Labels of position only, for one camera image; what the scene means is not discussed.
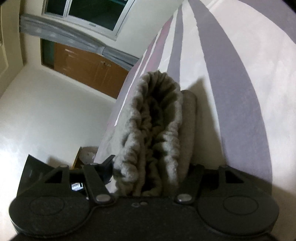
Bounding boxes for grey fleece pants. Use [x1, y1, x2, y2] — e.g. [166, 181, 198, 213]
[110, 71, 197, 196]

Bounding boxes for cardboard box with clutter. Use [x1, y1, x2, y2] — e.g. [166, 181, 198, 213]
[72, 146, 98, 169]

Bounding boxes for brown wooden door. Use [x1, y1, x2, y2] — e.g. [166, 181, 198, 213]
[41, 39, 128, 99]

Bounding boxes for pink striped bed blanket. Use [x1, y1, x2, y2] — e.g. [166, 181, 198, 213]
[95, 1, 295, 240]

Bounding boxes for grey window curtain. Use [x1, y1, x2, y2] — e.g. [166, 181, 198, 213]
[20, 14, 138, 71]

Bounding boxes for white framed window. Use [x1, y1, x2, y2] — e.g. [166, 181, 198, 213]
[42, 0, 134, 40]

